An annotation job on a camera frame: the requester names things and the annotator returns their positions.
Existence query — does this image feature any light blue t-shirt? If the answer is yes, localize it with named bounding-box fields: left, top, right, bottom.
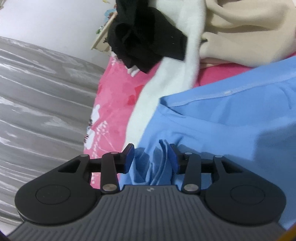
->
left=119, top=57, right=295, bottom=228

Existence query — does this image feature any grey curtain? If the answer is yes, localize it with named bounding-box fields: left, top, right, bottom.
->
left=1, top=37, right=104, bottom=233

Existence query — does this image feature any pink floral bed blanket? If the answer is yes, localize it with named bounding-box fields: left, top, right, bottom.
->
left=83, top=56, right=255, bottom=186

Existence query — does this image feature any white knit sweater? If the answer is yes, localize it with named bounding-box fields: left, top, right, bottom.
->
left=125, top=0, right=206, bottom=146

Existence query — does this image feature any cream nightstand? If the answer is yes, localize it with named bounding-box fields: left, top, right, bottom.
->
left=91, top=11, right=117, bottom=55

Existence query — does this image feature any beige garment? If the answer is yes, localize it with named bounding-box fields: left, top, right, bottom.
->
left=200, top=1, right=295, bottom=67

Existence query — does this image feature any black garment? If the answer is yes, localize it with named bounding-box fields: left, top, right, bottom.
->
left=107, top=1, right=187, bottom=73

